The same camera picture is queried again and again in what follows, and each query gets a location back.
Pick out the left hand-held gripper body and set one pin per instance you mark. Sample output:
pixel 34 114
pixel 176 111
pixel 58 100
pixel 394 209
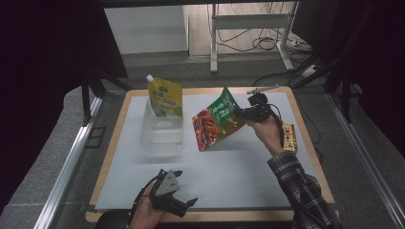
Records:
pixel 167 186

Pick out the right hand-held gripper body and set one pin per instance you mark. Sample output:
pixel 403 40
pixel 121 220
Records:
pixel 258 111

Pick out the green and red meat packet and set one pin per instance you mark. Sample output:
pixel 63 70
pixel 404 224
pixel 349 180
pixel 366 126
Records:
pixel 219 114

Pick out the clear plastic container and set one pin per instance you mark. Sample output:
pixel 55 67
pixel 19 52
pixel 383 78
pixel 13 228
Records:
pixel 162 140

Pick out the small yellow and red box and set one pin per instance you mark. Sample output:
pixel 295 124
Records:
pixel 289 137

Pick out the yellow-green spout pouch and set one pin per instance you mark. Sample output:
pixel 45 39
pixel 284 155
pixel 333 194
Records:
pixel 165 95

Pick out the person's right hand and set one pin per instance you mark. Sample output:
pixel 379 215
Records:
pixel 267 133

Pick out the person's left hand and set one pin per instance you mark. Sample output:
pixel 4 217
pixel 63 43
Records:
pixel 144 213

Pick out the white power strip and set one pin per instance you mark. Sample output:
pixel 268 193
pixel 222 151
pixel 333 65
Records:
pixel 309 71

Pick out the person's left leg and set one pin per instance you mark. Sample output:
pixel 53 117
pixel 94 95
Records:
pixel 111 221

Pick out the white table mat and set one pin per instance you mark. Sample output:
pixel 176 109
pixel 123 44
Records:
pixel 254 178

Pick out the black metal stand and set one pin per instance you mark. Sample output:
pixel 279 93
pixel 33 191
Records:
pixel 345 95
pixel 86 98

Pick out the black curtain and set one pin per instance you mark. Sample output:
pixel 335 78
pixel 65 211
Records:
pixel 375 63
pixel 38 79

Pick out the white partition panel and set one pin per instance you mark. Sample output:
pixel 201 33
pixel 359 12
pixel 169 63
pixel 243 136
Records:
pixel 143 28

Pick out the white metal desk frame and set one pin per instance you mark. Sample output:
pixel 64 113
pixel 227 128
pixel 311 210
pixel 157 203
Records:
pixel 248 22

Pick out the aluminium rail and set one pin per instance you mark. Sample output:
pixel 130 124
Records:
pixel 366 162
pixel 63 171

